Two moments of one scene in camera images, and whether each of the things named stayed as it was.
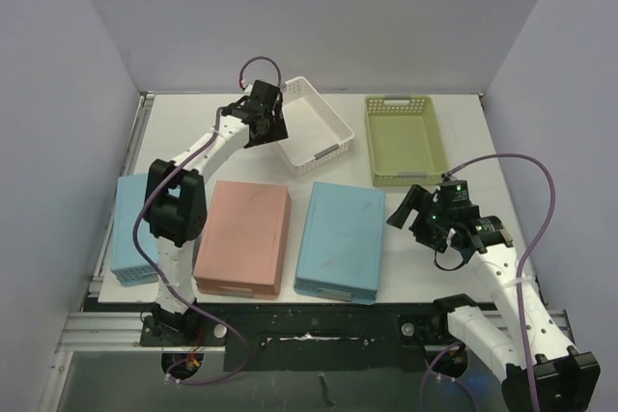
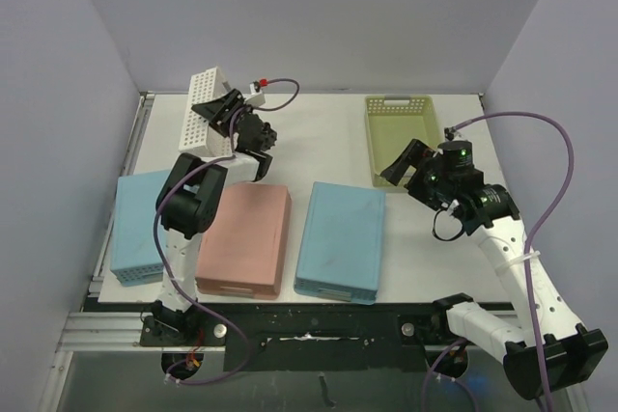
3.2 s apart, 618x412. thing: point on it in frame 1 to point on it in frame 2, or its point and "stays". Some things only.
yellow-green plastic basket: [404, 142] stays
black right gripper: [418, 217] to [417, 171]
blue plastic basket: [340, 250] stays
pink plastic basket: [242, 244] stays
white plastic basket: [316, 131] to [196, 137]
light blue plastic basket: [127, 265] stays
